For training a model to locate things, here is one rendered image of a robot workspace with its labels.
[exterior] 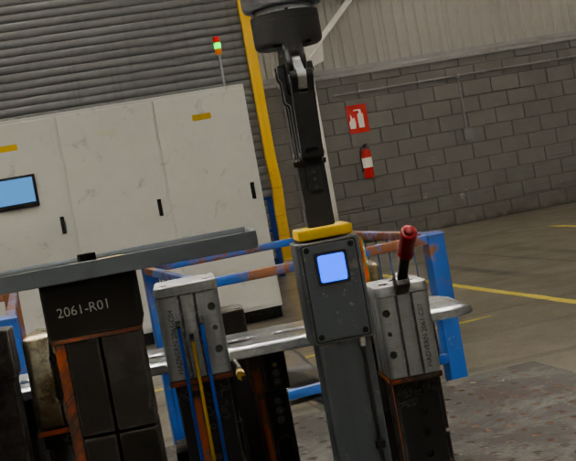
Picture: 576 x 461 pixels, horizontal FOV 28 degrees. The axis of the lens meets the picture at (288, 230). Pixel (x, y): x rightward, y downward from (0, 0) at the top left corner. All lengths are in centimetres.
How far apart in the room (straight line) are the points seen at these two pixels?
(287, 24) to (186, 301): 36
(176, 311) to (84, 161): 809
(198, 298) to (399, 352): 26
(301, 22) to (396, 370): 45
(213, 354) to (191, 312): 6
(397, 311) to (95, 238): 809
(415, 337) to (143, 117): 819
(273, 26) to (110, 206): 826
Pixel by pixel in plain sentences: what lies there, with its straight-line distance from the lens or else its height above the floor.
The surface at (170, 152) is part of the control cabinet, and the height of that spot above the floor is 153.
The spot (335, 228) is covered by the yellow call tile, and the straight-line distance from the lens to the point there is 124.
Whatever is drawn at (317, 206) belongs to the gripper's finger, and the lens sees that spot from 126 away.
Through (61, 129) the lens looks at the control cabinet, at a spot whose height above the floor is 186.
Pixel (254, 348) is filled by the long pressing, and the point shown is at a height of 100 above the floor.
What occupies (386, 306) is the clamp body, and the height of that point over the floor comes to 103.
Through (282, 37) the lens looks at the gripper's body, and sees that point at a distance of 124.
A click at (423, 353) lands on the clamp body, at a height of 97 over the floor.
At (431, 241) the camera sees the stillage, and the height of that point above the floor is 92.
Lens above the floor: 122
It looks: 3 degrees down
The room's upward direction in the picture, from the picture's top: 10 degrees counter-clockwise
